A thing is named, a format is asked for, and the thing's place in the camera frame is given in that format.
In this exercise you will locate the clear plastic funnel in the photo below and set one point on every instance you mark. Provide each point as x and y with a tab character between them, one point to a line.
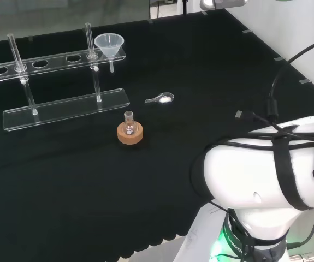
109	43

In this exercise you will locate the clear glass weighing funnel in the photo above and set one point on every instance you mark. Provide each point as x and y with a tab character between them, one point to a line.
164	99

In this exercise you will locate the clear acrylic funnel stand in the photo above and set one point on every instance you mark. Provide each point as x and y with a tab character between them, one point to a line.
64	107

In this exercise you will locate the small glass round-bottom flask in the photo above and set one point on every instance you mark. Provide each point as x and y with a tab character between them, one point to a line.
129	127

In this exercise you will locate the black bench cloth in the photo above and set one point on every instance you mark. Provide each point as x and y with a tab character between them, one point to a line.
91	177

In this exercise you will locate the black tripod pole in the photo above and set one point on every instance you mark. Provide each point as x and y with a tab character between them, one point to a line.
184	6

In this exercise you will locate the white device housing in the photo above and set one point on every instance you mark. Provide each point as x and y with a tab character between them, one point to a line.
225	3

